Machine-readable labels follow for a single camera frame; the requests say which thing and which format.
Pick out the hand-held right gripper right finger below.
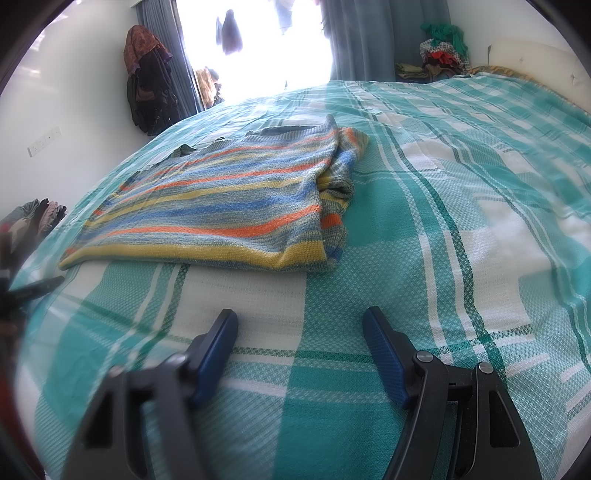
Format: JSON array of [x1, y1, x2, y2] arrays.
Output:
[[362, 305, 541, 480]]

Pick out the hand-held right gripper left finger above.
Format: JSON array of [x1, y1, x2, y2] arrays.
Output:
[[65, 308, 240, 480]]

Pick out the white wall switch plate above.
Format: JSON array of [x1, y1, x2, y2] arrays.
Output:
[[28, 127, 62, 157]]

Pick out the striped knit sweater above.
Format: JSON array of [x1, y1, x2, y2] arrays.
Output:
[[59, 114, 370, 274]]

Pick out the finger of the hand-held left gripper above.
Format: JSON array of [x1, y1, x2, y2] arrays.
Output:
[[9, 275, 65, 302]]

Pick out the dark hanging clothes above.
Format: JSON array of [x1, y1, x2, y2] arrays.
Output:
[[124, 25, 181, 136]]

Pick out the stack of folded cloths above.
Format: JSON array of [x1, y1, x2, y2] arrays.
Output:
[[396, 62, 430, 83]]

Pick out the yellowish pillow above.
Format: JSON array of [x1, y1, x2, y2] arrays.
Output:
[[466, 65, 527, 79]]

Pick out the green and red clothes heap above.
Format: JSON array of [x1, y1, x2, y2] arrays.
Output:
[[419, 23, 471, 75]]

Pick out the teal checked bed sheet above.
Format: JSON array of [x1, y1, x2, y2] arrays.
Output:
[[9, 78, 591, 480]]

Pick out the dark garment outside window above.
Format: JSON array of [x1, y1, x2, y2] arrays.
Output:
[[217, 9, 243, 56]]

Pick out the orange patterned cloth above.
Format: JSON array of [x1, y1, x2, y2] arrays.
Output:
[[196, 67, 226, 109]]

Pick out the white headboard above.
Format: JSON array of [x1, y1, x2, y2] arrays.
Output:
[[488, 41, 591, 116]]

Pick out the pile of mixed clothes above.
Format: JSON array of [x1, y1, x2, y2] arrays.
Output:
[[0, 198, 68, 245]]

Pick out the grey-blue curtain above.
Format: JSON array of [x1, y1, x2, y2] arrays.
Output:
[[139, 0, 200, 116], [321, 0, 451, 84]]

